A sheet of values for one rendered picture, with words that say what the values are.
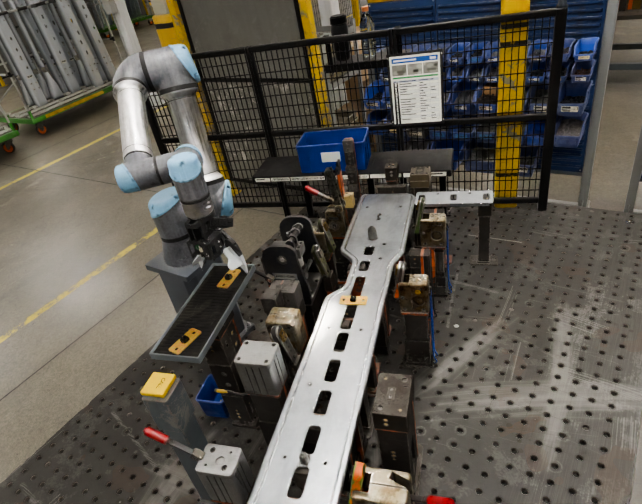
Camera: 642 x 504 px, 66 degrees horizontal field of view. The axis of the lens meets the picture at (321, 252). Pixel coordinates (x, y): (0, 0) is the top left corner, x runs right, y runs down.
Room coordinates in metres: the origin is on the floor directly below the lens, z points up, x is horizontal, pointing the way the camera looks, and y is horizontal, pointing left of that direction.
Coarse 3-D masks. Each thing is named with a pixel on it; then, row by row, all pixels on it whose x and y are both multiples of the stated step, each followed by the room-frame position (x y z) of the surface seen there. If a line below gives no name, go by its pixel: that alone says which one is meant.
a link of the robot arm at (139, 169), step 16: (128, 64) 1.53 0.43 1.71; (128, 80) 1.48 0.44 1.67; (144, 80) 1.52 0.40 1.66; (128, 96) 1.43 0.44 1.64; (144, 96) 1.49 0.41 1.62; (128, 112) 1.38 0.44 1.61; (144, 112) 1.40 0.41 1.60; (128, 128) 1.32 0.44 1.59; (144, 128) 1.34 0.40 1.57; (128, 144) 1.27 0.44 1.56; (144, 144) 1.28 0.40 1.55; (128, 160) 1.22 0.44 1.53; (144, 160) 1.22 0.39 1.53; (128, 176) 1.18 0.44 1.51; (144, 176) 1.18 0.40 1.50; (128, 192) 1.19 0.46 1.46
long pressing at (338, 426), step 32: (352, 224) 1.57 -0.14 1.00; (384, 224) 1.53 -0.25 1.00; (352, 256) 1.36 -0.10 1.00; (384, 256) 1.33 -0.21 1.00; (352, 288) 1.20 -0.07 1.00; (384, 288) 1.17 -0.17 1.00; (320, 320) 1.08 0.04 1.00; (320, 352) 0.95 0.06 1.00; (352, 352) 0.93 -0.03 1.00; (320, 384) 0.84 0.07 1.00; (352, 384) 0.82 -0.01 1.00; (288, 416) 0.77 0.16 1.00; (320, 416) 0.75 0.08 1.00; (352, 416) 0.73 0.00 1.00; (288, 448) 0.68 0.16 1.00; (320, 448) 0.67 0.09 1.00; (256, 480) 0.62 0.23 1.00; (288, 480) 0.61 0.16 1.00; (320, 480) 0.59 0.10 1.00
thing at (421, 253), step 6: (414, 252) 1.33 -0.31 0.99; (420, 252) 1.32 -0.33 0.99; (426, 252) 1.32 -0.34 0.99; (414, 258) 1.32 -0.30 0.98; (420, 258) 1.30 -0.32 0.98; (426, 258) 1.30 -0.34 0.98; (414, 264) 1.32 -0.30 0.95; (420, 264) 1.31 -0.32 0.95; (426, 264) 1.30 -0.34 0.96; (414, 270) 1.31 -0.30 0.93; (420, 270) 1.31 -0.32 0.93; (426, 270) 1.30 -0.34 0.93; (432, 276) 1.31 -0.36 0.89; (432, 282) 1.31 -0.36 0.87; (432, 288) 1.31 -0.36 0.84; (432, 294) 1.31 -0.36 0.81
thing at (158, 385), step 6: (156, 372) 0.84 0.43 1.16; (150, 378) 0.82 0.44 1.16; (156, 378) 0.82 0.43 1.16; (162, 378) 0.81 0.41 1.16; (168, 378) 0.81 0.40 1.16; (174, 378) 0.81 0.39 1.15; (150, 384) 0.80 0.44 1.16; (156, 384) 0.80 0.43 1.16; (162, 384) 0.80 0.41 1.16; (168, 384) 0.79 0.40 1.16; (144, 390) 0.79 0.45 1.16; (150, 390) 0.79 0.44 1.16; (156, 390) 0.78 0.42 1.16; (162, 390) 0.78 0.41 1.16; (168, 390) 0.79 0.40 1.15; (156, 396) 0.77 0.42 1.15; (162, 396) 0.77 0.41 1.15
